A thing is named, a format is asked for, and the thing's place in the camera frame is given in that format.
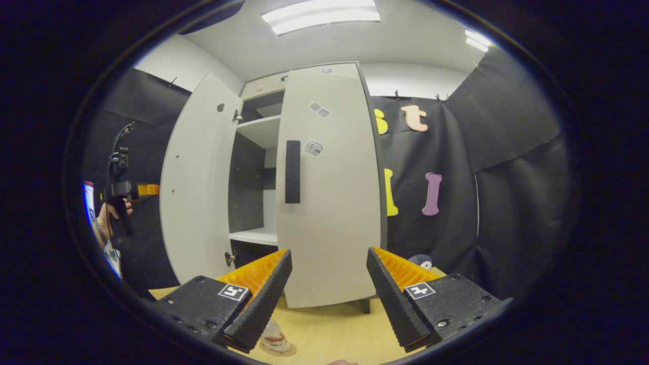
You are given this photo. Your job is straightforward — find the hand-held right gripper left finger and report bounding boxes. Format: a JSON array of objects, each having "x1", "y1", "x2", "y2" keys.
[{"x1": 151, "y1": 248, "x2": 294, "y2": 354}]

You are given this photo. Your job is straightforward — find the black backdrop cloth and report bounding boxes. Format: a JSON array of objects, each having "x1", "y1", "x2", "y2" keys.
[
  {"x1": 373, "y1": 46, "x2": 576, "y2": 300},
  {"x1": 84, "y1": 68, "x2": 193, "y2": 289}
]

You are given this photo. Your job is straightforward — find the white cabinet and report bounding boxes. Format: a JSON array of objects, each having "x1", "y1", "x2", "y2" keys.
[{"x1": 226, "y1": 62, "x2": 388, "y2": 315}]

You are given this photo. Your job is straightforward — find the white cabinet door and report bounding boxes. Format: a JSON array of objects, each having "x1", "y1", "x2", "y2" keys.
[
  {"x1": 275, "y1": 62, "x2": 388, "y2": 309},
  {"x1": 160, "y1": 72, "x2": 244, "y2": 284}
]

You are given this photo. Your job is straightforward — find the round wooden coaster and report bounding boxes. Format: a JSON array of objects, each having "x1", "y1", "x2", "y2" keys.
[{"x1": 259, "y1": 341, "x2": 298, "y2": 357}]

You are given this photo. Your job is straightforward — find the bright screen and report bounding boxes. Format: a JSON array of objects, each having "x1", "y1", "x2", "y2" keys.
[{"x1": 83, "y1": 181, "x2": 123, "y2": 280}]

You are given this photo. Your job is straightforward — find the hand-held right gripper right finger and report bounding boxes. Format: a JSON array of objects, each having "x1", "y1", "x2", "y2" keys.
[{"x1": 366, "y1": 246, "x2": 508, "y2": 353}]

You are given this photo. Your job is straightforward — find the ceiling light panel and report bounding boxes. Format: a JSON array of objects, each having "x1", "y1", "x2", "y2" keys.
[
  {"x1": 261, "y1": 0, "x2": 381, "y2": 36},
  {"x1": 465, "y1": 29, "x2": 492, "y2": 53}
]

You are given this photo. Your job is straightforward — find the clear plastic bottle red label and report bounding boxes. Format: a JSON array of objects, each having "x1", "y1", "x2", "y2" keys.
[{"x1": 259, "y1": 319, "x2": 297, "y2": 355}]

